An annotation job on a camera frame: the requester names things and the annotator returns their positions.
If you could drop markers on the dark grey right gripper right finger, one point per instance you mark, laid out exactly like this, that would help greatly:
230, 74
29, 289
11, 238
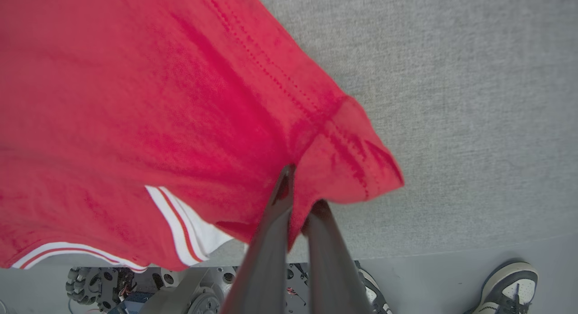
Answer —
332, 269

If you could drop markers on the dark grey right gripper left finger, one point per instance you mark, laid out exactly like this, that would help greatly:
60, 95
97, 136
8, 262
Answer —
266, 241

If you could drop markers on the red and white shirt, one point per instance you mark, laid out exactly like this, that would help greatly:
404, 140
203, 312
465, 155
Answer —
135, 124

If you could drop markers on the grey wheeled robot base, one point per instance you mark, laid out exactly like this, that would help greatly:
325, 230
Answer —
180, 291

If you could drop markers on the white and navy sneaker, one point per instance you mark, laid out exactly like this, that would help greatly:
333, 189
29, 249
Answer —
508, 289
372, 291

